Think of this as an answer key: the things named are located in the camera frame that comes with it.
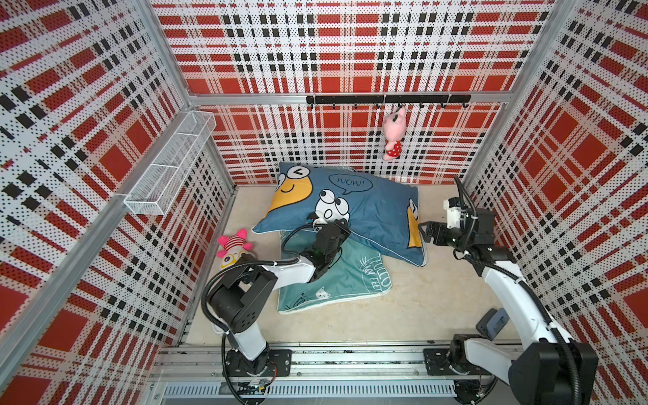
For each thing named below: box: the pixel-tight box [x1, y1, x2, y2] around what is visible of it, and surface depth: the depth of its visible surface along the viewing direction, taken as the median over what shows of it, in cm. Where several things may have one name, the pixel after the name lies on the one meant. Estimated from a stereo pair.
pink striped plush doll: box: [216, 228, 254, 269], surface depth 95 cm
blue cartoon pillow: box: [252, 162, 427, 268], surface depth 92 cm
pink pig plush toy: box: [382, 107, 407, 162], surface depth 95 cm
